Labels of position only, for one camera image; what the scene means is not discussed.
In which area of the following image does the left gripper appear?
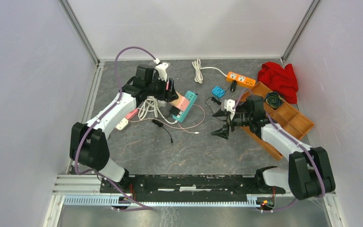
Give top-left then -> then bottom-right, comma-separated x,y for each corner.
146,74 -> 179,103

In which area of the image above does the pink plug adapter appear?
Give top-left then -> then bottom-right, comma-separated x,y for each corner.
180,96 -> 190,112

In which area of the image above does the teal power strip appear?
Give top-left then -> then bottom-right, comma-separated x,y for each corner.
172,91 -> 198,122

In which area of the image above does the blue folding extension socket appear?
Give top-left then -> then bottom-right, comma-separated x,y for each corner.
211,86 -> 225,98

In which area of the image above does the black power adapter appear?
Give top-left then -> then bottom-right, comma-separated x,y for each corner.
230,80 -> 237,92

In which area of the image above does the orange power strip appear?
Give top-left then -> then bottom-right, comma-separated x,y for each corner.
226,71 -> 256,88

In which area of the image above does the wooden cube adapter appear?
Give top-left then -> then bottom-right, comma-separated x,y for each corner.
169,96 -> 184,109

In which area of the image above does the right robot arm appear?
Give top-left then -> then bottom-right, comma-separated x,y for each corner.
211,95 -> 336,200

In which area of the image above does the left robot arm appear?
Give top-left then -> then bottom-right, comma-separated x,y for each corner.
69,62 -> 179,193

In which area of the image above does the small black adapter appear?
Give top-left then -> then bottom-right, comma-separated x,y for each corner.
169,106 -> 182,117

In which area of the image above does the pink square power strip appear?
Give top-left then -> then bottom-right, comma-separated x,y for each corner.
125,108 -> 139,120

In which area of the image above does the orange divided tray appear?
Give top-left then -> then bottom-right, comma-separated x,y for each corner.
241,100 -> 315,160

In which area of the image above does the red cloth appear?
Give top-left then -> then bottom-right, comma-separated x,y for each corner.
258,61 -> 299,105

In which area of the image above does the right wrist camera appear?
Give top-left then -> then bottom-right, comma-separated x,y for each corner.
221,99 -> 236,120

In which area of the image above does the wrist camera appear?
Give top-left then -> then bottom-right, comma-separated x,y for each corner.
221,99 -> 236,120
155,61 -> 170,82

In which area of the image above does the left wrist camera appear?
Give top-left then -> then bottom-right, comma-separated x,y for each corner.
155,61 -> 170,82

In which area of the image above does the pink thin cable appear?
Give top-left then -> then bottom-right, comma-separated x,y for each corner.
128,104 -> 207,135

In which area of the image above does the white power strip cord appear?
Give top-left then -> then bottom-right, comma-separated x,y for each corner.
191,59 -> 228,85

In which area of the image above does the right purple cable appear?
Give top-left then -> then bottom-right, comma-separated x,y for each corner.
231,87 -> 326,214

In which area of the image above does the purple cable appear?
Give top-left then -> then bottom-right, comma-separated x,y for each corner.
231,87 -> 326,214
73,46 -> 161,212

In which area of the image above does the dark green ring object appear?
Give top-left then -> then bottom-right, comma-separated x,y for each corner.
264,91 -> 284,110

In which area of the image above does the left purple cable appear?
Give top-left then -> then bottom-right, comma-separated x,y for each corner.
73,46 -> 161,212

